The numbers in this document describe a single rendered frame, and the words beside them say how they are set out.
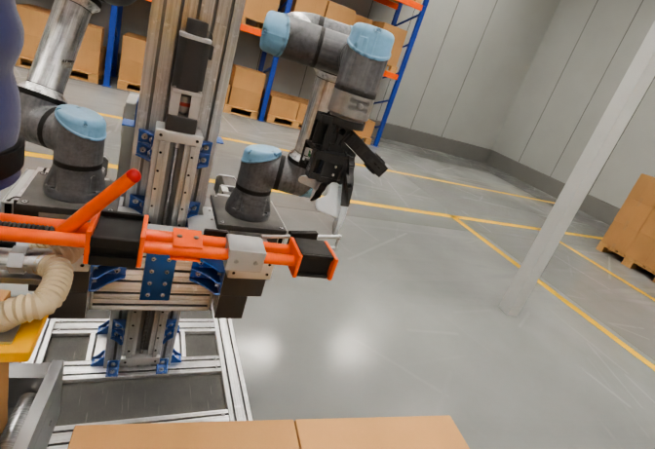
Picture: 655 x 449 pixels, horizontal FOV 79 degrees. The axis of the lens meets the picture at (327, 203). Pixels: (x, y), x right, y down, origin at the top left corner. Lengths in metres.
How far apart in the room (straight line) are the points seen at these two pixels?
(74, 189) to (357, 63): 0.85
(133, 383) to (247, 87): 6.72
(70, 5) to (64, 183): 0.47
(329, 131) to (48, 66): 0.84
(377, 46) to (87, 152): 0.83
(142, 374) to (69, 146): 1.01
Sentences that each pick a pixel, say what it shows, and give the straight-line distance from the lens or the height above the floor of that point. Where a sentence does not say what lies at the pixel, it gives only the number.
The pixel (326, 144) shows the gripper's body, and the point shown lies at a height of 1.45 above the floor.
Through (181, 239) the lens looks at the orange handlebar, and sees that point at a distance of 0.74.
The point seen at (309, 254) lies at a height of 1.24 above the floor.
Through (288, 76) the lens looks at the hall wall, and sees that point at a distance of 9.53.
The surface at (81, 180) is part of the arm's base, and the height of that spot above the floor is 1.10.
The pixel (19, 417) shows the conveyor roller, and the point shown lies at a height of 0.55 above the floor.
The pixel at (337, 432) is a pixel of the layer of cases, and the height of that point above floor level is 0.54.
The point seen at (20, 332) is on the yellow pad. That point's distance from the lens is 0.75.
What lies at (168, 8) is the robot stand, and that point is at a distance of 1.33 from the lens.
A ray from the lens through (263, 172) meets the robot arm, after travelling 1.25.
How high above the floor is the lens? 1.60
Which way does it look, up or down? 20 degrees down
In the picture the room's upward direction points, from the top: 18 degrees clockwise
